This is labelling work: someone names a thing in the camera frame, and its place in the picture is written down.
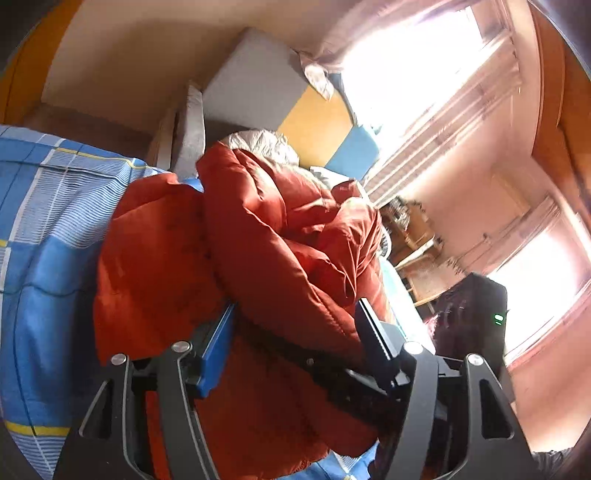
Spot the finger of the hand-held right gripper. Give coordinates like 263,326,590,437
238,318,377,409

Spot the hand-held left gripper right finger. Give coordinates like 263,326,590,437
355,298,536,480

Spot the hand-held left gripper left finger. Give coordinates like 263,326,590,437
52,302,236,480

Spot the orange puffer jacket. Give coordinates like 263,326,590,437
92,142,398,480

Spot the wooden rattan chair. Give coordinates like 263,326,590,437
397,240,467,308

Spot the cluttered wooden desk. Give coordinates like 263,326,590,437
379,194,439,264

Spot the white printed pillow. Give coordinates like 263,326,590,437
309,165,342,190

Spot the pale pink curtain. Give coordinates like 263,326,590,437
318,0,527,204

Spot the blue plaid bedsheet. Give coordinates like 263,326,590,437
0,124,430,480

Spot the grey quilted jacket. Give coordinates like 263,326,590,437
226,129,301,167

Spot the pale grey pad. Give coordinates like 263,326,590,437
171,83,207,178

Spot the crumpled cloth on headboard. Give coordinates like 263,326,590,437
298,51,338,100

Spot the grey yellow blue headboard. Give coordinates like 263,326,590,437
203,28,382,181

